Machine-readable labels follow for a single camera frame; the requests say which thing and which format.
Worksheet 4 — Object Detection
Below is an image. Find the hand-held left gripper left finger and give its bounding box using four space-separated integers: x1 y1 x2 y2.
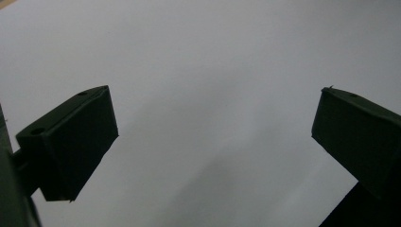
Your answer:
15 84 120 202

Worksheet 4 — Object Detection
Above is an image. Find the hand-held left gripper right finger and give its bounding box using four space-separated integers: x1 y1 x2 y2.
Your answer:
310 86 401 202

